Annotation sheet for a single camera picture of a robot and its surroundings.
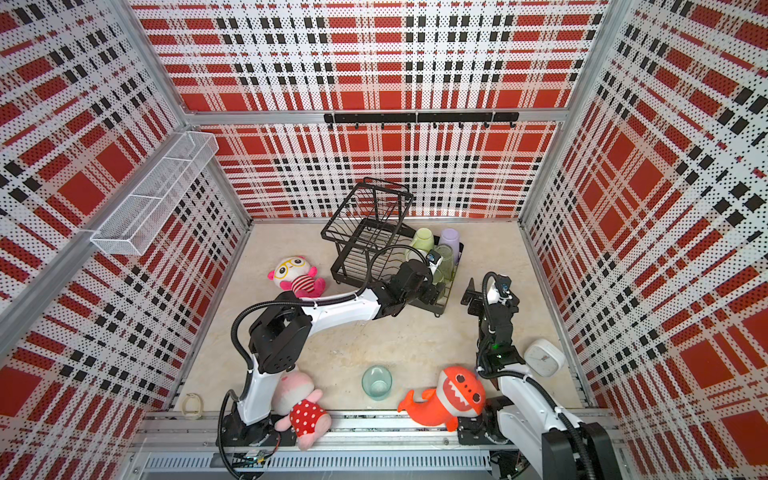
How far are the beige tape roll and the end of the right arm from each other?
0.76 metres

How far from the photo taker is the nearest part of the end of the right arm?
756 millimetres

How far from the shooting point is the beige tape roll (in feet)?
2.55
